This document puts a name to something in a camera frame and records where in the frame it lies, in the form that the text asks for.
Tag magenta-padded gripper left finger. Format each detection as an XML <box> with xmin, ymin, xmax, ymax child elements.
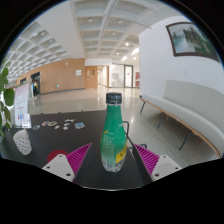
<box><xmin>41</xmin><ymin>142</ymin><xmax>94</xmax><ymax>184</ymax></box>

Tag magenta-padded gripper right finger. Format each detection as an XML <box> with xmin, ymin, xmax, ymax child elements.
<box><xmin>130</xmin><ymin>143</ymin><xmax>183</xmax><ymax>186</ymax></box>

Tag green plastic drink bottle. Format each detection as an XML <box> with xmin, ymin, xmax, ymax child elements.
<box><xmin>99</xmin><ymin>92</ymin><xmax>129</xmax><ymax>174</ymax></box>

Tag flat round red coaster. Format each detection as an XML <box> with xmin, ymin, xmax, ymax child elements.
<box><xmin>46</xmin><ymin>149</ymin><xmax>69</xmax><ymax>164</ymax></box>

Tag white dotted cup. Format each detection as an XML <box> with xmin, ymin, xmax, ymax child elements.
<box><xmin>12</xmin><ymin>128</ymin><xmax>34</xmax><ymax>157</ymax></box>

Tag clear acrylic sign stand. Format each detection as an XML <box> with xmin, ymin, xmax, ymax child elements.
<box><xmin>13</xmin><ymin>82</ymin><xmax>33</xmax><ymax>129</ymax></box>

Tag person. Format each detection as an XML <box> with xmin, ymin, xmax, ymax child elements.
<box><xmin>32</xmin><ymin>80</ymin><xmax>40</xmax><ymax>98</ymax></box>

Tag green leafy potted plant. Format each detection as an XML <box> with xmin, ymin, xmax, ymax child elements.
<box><xmin>0</xmin><ymin>60</ymin><xmax>16</xmax><ymax>142</ymax></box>

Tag framed landscape painting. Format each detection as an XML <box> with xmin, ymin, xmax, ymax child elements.
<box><xmin>165</xmin><ymin>21</ymin><xmax>222</xmax><ymax>64</ymax></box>

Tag recessed ceiling lights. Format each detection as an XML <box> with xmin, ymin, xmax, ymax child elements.
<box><xmin>31</xmin><ymin>17</ymin><xmax>140</xmax><ymax>64</ymax></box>

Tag long white wall bench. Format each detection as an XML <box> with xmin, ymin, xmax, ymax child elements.
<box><xmin>139</xmin><ymin>79</ymin><xmax>224</xmax><ymax>159</ymax></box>

